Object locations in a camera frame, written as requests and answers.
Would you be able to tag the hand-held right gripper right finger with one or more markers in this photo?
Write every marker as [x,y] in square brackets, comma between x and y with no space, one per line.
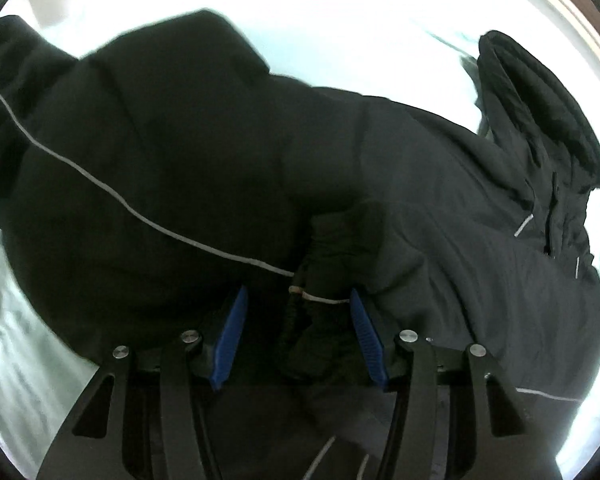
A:
[368,342]

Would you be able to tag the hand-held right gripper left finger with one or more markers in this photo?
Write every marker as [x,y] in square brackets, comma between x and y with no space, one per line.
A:
[229,342]

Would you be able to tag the black jacket with grey piping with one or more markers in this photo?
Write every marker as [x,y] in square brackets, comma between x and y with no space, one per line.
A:
[180,160]

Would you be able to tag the striped wooden headboard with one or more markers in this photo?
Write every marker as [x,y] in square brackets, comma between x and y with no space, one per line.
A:
[580,15]

